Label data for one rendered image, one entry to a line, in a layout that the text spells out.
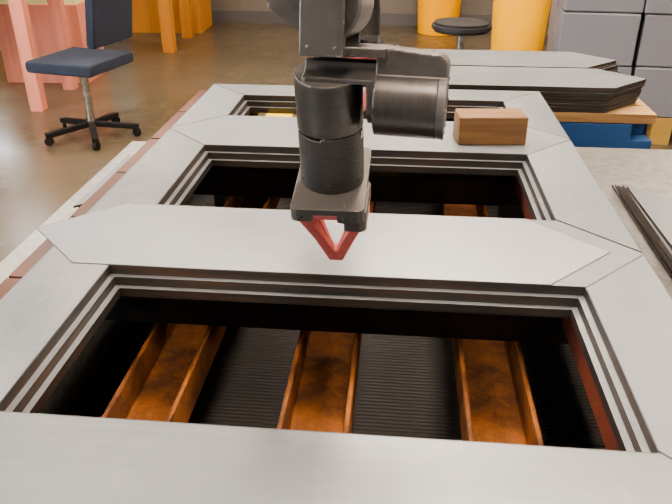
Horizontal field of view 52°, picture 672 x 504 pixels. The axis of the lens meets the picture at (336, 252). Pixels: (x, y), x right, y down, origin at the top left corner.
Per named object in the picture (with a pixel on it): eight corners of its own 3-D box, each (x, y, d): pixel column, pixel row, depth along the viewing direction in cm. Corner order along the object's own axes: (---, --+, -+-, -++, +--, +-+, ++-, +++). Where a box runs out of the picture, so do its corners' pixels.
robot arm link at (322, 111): (301, 42, 59) (284, 73, 54) (382, 47, 58) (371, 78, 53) (306, 115, 63) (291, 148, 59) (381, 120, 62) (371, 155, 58)
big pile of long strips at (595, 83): (611, 74, 195) (615, 52, 192) (656, 115, 159) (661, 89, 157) (328, 68, 201) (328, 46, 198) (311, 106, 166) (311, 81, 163)
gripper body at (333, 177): (371, 163, 68) (371, 95, 63) (364, 228, 61) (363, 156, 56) (306, 161, 69) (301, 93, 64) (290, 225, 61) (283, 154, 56)
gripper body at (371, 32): (383, 54, 102) (383, 0, 100) (382, 50, 92) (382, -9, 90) (339, 54, 102) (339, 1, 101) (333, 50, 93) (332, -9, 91)
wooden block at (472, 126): (517, 134, 128) (521, 108, 126) (525, 145, 123) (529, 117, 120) (452, 134, 128) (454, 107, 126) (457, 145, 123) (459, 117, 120)
